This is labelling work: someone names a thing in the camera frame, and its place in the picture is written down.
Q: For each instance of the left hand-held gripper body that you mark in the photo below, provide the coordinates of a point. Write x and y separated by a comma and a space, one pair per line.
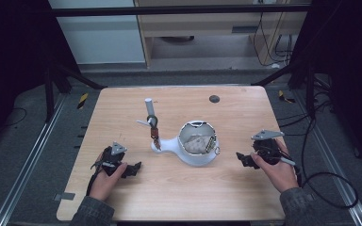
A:
113, 157

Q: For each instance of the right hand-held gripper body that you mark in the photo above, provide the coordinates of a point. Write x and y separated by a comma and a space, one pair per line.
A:
267, 150

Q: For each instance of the white stand with hook post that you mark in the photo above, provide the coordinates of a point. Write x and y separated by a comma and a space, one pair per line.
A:
169, 147

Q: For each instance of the grey patterned wallet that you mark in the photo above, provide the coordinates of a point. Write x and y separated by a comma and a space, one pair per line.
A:
198, 145

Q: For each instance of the white bowl with silver rim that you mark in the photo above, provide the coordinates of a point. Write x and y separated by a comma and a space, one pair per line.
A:
186, 133

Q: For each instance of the person's left hand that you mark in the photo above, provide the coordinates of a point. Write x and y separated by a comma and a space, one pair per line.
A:
103, 185

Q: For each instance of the person's right hand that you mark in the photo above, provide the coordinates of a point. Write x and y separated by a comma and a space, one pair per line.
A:
281, 175

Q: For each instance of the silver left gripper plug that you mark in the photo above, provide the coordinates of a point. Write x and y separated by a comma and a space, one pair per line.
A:
108, 164

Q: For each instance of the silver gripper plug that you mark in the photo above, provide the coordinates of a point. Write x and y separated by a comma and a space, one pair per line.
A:
108, 164
287, 161

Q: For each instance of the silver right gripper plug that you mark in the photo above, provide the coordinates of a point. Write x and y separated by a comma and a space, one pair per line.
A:
287, 161

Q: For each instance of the yellow black striped tape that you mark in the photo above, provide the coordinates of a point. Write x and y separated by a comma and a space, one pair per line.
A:
285, 97
82, 100

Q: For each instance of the grey tape piece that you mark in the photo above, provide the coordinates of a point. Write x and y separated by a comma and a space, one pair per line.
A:
64, 196

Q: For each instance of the grey round table grommet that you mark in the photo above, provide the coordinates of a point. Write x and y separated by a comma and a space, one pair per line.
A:
214, 99

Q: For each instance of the black metal stand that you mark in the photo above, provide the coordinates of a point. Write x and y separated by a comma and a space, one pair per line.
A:
49, 94
310, 94

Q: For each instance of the white cabinet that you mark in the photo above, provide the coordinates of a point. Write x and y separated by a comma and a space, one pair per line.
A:
100, 37

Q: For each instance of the wooden desk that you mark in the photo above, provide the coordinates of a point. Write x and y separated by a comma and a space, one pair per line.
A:
201, 25

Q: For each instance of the black horizontal bar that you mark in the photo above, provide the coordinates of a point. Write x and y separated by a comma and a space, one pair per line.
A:
169, 10

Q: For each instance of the aluminium floor rail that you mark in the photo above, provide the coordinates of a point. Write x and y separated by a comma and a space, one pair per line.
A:
336, 175
28, 163

